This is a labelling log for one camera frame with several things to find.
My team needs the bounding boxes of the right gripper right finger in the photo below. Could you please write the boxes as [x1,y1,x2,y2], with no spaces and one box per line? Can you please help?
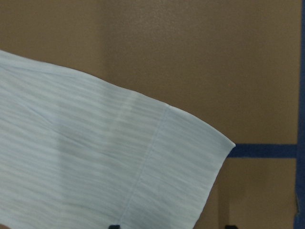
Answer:
[225,225,235,229]

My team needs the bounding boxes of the light blue button shirt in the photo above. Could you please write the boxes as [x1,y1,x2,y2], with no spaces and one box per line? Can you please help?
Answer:
[0,51,235,229]

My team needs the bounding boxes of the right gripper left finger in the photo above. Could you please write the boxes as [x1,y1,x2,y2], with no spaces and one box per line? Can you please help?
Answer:
[109,225,120,229]

